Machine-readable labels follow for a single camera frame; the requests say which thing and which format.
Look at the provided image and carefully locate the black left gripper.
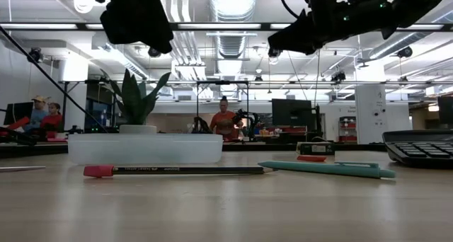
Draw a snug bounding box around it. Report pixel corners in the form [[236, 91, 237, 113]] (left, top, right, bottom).
[[88, 0, 174, 54]]

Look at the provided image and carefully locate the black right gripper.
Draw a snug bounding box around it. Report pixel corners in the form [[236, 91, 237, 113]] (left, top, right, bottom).
[[268, 0, 397, 56]]

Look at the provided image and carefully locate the orange-red eraser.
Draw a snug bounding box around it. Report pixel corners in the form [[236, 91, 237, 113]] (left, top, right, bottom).
[[296, 154, 328, 163]]

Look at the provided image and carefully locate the teal pen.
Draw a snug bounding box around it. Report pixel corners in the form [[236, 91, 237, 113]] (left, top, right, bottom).
[[257, 160, 397, 180]]

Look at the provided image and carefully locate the black pencil pink eraser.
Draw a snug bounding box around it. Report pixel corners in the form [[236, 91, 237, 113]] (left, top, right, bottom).
[[83, 164, 279, 179]]

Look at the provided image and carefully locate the yellow pencil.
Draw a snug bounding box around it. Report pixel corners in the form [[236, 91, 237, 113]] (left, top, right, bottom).
[[0, 166, 47, 173]]

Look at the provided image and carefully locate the green plant white pot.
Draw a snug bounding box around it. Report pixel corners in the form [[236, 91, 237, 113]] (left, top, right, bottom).
[[101, 68, 172, 135]]

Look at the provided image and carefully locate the red storage shelf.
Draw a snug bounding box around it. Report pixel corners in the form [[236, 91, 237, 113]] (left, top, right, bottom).
[[338, 115, 357, 143]]

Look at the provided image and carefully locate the white pillar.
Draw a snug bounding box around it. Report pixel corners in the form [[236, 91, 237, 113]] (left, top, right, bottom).
[[355, 83, 388, 145]]

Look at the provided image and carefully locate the person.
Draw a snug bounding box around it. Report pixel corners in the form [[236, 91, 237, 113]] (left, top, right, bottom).
[[25, 95, 50, 133], [209, 96, 245, 142], [40, 103, 64, 132]]

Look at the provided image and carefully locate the clear pencil box teal lid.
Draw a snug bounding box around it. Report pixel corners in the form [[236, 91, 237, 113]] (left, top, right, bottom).
[[67, 133, 224, 166]]

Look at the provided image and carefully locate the black monitor red streak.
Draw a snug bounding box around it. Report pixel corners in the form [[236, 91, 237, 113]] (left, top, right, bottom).
[[2, 101, 35, 127]]

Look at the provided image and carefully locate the black desk calculator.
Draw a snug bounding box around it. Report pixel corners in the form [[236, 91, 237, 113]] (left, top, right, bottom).
[[382, 129, 453, 170]]

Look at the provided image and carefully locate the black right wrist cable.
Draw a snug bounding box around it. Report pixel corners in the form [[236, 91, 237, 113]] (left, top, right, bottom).
[[278, 0, 307, 19]]

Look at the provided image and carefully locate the silver ventilation duct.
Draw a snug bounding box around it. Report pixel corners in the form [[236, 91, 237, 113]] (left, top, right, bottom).
[[207, 0, 258, 59]]

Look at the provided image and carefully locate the black background rig frame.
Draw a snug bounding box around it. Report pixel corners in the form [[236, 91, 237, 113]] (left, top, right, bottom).
[[196, 80, 250, 137]]

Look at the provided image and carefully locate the black aluminium rig frame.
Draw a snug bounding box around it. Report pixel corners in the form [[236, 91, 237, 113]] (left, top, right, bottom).
[[0, 21, 453, 158]]

